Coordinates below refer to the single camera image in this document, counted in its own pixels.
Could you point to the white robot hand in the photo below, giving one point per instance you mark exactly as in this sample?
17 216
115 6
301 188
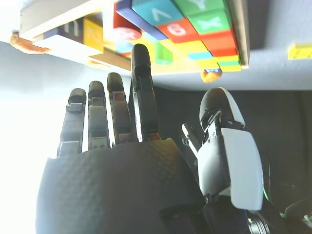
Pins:
109 190

